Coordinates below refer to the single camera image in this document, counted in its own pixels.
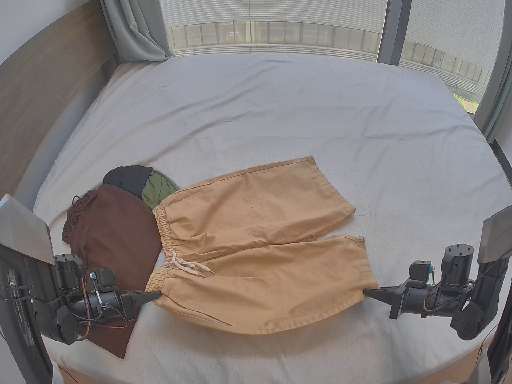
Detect green garment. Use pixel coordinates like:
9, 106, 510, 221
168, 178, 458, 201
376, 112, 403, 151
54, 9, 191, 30
142, 170, 181, 211

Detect black garment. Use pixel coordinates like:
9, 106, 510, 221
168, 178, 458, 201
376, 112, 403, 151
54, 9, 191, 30
103, 166, 154, 199

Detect bed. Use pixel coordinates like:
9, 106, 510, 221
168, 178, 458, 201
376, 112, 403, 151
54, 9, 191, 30
0, 0, 512, 384

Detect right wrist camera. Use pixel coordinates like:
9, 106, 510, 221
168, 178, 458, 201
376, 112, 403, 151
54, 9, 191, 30
408, 260, 435, 289

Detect tan shorts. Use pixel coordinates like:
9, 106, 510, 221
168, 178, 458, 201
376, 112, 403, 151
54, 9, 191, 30
145, 155, 380, 336

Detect window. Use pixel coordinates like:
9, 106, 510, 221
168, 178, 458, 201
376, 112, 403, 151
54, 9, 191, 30
153, 0, 505, 115

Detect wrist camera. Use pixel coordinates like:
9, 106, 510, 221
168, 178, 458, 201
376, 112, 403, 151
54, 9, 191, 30
91, 268, 117, 293
408, 260, 435, 289

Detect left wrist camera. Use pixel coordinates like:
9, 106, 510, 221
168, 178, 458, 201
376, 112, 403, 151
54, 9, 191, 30
91, 268, 117, 293

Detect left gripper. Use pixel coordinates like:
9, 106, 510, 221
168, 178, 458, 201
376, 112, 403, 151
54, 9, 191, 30
88, 290, 139, 322

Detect brown shorts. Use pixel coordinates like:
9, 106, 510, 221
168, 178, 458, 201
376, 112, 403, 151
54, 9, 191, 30
61, 184, 162, 360

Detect grey-green curtain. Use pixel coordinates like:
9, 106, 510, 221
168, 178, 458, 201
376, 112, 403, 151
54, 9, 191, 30
95, 0, 175, 62

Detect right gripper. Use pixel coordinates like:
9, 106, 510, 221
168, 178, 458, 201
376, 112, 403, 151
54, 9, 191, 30
390, 284, 437, 319

